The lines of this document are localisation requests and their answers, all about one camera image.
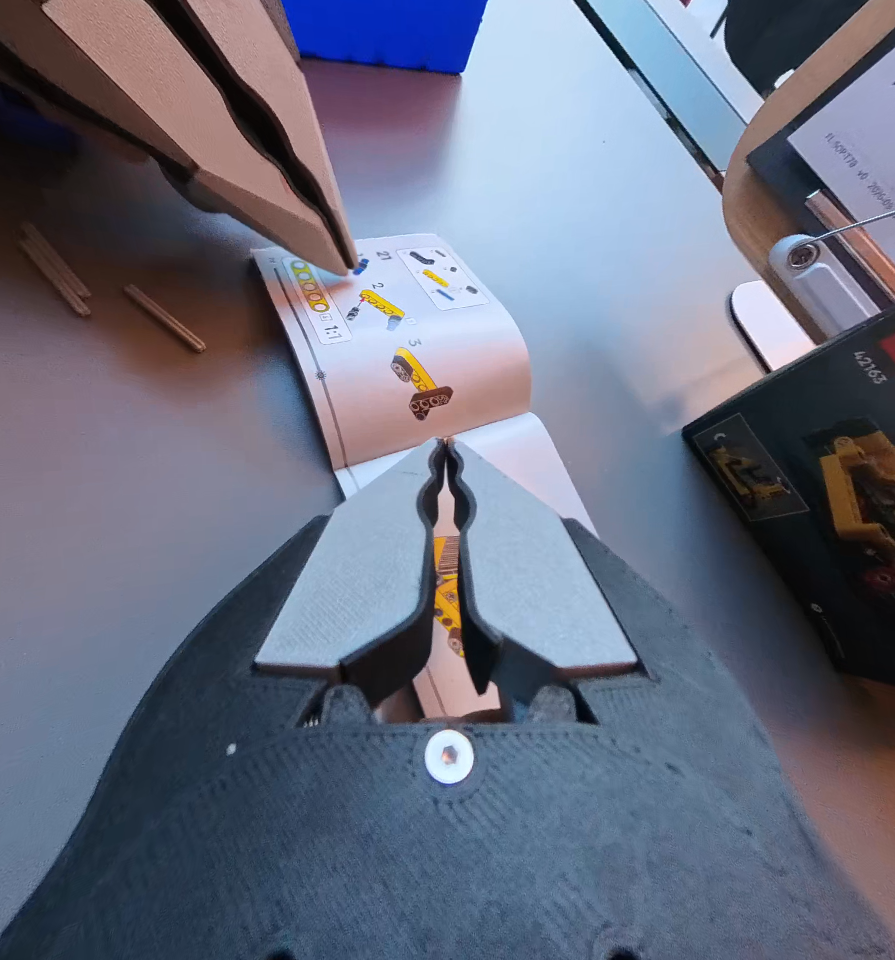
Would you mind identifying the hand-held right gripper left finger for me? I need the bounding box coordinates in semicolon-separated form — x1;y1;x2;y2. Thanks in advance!
254;438;446;710

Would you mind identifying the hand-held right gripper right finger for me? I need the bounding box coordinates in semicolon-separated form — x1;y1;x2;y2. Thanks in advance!
446;438;638;710

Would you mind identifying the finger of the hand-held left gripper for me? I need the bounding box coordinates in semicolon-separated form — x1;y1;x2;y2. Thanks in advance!
0;0;356;276
177;0;359;265

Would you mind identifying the wooden stand board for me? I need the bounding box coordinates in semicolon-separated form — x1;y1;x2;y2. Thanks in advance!
721;0;895;346

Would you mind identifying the black lego box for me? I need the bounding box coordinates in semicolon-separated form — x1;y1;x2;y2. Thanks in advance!
681;288;895;702

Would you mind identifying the blue plastic bin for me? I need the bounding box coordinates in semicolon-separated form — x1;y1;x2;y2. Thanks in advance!
281;0;488;76

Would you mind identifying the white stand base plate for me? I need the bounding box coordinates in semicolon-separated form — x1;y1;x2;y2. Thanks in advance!
728;281;818;373

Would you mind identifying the lego instruction booklet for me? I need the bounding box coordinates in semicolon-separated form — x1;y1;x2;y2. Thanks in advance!
251;234;599;721

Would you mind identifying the printed instruction sheet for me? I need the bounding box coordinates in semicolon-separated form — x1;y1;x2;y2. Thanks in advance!
747;0;895;294

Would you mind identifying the white wire clip foot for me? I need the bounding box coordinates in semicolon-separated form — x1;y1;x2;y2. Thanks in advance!
768;234;880;340

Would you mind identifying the thin metal wire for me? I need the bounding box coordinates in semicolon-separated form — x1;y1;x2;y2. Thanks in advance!
800;198;895;246

